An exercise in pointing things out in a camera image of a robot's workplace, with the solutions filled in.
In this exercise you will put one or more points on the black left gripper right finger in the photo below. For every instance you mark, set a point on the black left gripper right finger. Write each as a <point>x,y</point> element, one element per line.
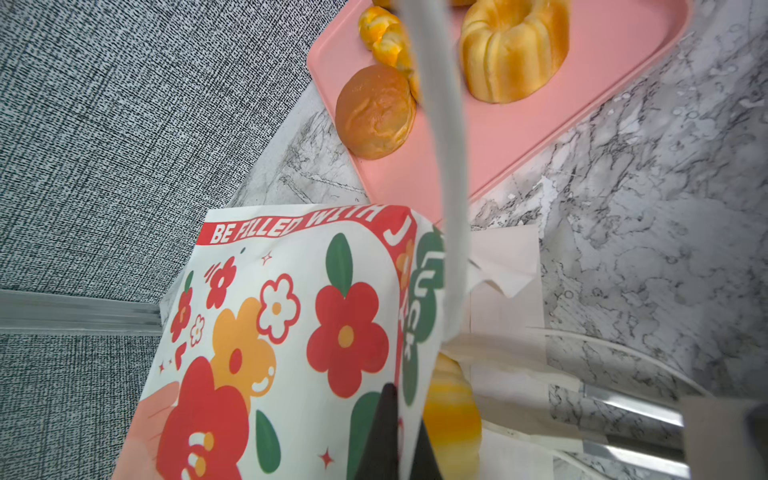
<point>424,465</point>

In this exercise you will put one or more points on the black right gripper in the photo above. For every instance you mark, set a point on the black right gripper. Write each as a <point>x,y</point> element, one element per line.
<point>725,438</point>

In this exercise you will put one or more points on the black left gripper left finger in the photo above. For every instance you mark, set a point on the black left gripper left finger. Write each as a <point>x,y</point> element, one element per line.
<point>380,458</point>

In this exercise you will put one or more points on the yellow striped oval fake bread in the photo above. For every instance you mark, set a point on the yellow striped oval fake bread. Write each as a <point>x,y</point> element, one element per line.
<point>453,421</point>

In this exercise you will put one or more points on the metal tongs with white tips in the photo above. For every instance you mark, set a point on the metal tongs with white tips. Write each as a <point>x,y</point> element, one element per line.
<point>582,419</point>

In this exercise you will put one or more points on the white floral paper bag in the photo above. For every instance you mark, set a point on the white floral paper bag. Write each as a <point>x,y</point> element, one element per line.
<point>291,319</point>

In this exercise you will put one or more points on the round brown fake bun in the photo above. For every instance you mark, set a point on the round brown fake bun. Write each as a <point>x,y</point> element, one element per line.
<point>375,112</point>

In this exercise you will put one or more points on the small yellow fake bread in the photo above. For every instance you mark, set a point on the small yellow fake bread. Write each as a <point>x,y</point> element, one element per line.
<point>510,49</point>

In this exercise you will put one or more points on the yellow twisted fake bread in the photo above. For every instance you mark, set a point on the yellow twisted fake bread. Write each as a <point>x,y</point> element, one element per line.
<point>384,35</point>

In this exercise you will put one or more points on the pink plastic tray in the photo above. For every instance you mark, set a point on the pink plastic tray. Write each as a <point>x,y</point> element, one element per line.
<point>611,44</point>

